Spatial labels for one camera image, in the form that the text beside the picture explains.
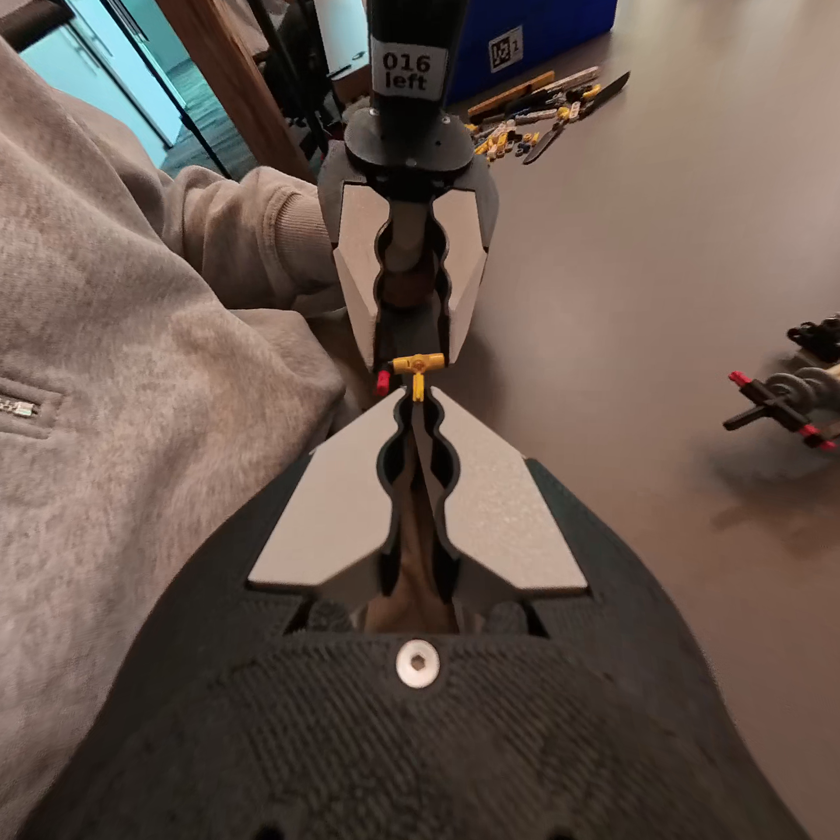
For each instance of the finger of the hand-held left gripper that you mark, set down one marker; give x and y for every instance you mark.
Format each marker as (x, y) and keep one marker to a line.
(467, 262)
(358, 262)

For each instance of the pile of loose lego pieces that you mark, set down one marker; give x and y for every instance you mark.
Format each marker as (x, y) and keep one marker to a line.
(525, 115)

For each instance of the person's left hand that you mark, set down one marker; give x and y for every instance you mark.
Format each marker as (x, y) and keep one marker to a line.
(410, 289)

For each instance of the person's left forearm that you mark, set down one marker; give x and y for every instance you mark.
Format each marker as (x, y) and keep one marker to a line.
(256, 229)

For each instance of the red lego pin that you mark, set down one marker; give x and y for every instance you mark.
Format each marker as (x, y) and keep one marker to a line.
(382, 382)

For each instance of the person in grey hoodie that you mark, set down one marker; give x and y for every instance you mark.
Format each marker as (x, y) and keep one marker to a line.
(118, 394)

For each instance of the black tripod stand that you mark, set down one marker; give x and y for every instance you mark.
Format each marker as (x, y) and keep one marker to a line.
(295, 72)

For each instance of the wooden door frame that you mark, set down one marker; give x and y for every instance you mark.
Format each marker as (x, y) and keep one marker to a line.
(229, 72)

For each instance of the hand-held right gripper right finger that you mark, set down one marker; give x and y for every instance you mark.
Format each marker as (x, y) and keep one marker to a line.
(505, 512)

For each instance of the glass door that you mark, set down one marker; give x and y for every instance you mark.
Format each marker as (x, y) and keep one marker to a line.
(98, 65)

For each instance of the blue plastic bin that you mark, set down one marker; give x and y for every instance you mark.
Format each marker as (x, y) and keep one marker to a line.
(531, 33)

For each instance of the partly built lego model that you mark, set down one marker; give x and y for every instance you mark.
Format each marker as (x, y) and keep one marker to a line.
(784, 400)

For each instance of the yellow lego cross connector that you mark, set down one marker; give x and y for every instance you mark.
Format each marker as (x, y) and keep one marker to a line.
(418, 367)

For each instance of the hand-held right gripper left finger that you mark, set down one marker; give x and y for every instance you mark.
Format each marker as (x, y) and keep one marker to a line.
(328, 512)

